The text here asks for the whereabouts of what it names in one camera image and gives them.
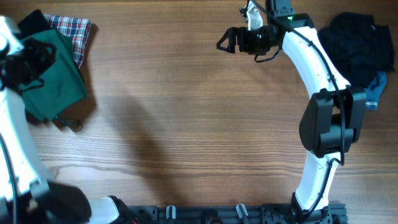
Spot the green cloth garment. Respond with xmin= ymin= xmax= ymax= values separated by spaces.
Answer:
xmin=20 ymin=29 xmax=87 ymax=130

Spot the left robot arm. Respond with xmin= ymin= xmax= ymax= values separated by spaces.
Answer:
xmin=1 ymin=32 xmax=131 ymax=223

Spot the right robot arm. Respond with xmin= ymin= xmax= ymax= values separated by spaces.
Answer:
xmin=216 ymin=1 xmax=366 ymax=223

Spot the black folded garment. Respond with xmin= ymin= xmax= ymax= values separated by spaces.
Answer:
xmin=17 ymin=9 xmax=51 ymax=39

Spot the red plaid shirt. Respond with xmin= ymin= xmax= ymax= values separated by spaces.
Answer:
xmin=44 ymin=14 xmax=91 ymax=68

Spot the black crumpled garment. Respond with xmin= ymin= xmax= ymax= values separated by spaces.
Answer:
xmin=318 ymin=12 xmax=395 ymax=88

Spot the blue denim garment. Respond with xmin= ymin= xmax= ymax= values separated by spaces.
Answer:
xmin=364 ymin=71 xmax=387 ymax=110

